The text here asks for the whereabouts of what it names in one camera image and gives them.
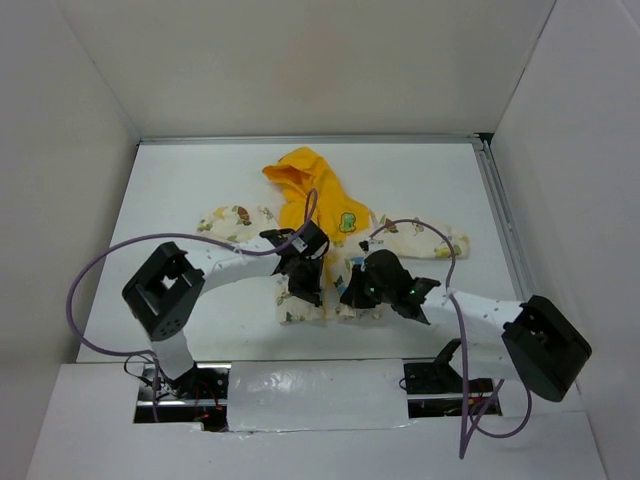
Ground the white taped cover plate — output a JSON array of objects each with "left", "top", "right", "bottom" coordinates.
[{"left": 227, "top": 359, "right": 410, "bottom": 433}]

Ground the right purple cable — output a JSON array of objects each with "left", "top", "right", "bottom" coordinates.
[{"left": 368, "top": 217, "right": 532, "bottom": 459}]

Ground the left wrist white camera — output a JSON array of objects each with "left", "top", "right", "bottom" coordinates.
[{"left": 292, "top": 221, "right": 329, "bottom": 260}]

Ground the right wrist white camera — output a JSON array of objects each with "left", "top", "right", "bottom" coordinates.
[{"left": 358, "top": 238, "right": 385, "bottom": 255}]

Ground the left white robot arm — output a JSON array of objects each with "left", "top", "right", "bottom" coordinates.
[{"left": 122, "top": 222, "right": 329, "bottom": 399}]

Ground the yellow dinosaur print jacket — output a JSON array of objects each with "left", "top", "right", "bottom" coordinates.
[{"left": 197, "top": 147, "right": 470, "bottom": 324}]

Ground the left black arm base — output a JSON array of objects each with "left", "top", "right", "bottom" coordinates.
[{"left": 123, "top": 356, "right": 231, "bottom": 433}]

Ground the wrist white camera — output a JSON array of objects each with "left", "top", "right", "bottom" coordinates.
[
  {"left": 292, "top": 221, "right": 329, "bottom": 260},
  {"left": 358, "top": 238, "right": 385, "bottom": 255}
]

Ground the purple cable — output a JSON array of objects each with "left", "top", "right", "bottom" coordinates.
[
  {"left": 368, "top": 217, "right": 532, "bottom": 459},
  {"left": 67, "top": 188, "right": 319, "bottom": 424}
]

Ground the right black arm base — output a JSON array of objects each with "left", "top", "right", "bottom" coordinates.
[{"left": 398, "top": 339, "right": 463, "bottom": 419}]

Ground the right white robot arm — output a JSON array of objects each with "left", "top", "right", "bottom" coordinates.
[{"left": 339, "top": 250, "right": 592, "bottom": 403}]

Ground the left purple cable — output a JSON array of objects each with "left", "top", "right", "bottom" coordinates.
[{"left": 67, "top": 188, "right": 319, "bottom": 424}]

